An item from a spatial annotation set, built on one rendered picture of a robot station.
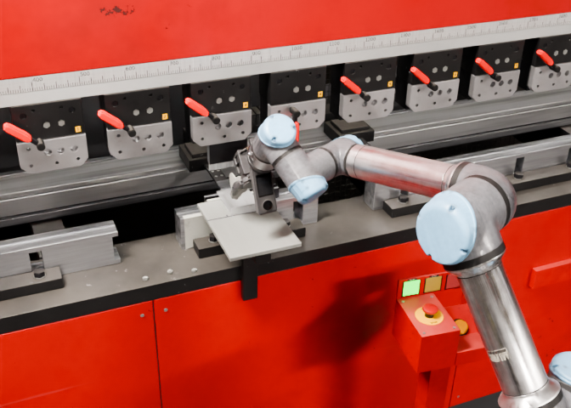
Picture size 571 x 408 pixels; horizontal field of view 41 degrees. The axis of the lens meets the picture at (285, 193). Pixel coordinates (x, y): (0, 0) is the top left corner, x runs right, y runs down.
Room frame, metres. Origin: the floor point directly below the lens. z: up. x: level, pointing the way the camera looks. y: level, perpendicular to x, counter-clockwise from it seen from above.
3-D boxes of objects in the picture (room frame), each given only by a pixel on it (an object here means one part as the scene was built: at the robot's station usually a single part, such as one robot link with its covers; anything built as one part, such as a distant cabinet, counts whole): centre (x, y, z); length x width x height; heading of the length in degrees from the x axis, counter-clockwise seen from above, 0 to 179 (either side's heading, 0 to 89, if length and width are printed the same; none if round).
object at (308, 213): (1.76, 0.10, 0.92); 0.39 x 0.06 x 0.10; 113
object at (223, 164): (1.74, 0.15, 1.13); 0.10 x 0.02 x 0.10; 113
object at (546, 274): (1.99, -0.85, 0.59); 0.15 x 0.02 x 0.07; 113
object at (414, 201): (1.92, -0.43, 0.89); 0.30 x 0.05 x 0.03; 113
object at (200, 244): (1.70, 0.09, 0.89); 0.30 x 0.05 x 0.03; 113
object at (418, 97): (1.96, -0.38, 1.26); 0.15 x 0.09 x 0.17; 113
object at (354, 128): (2.06, -0.22, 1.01); 0.26 x 0.12 x 0.05; 23
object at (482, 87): (2.04, -0.56, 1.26); 0.15 x 0.09 x 0.17; 113
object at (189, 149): (1.88, 0.21, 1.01); 0.26 x 0.12 x 0.05; 23
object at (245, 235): (1.60, 0.09, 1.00); 0.26 x 0.18 x 0.01; 23
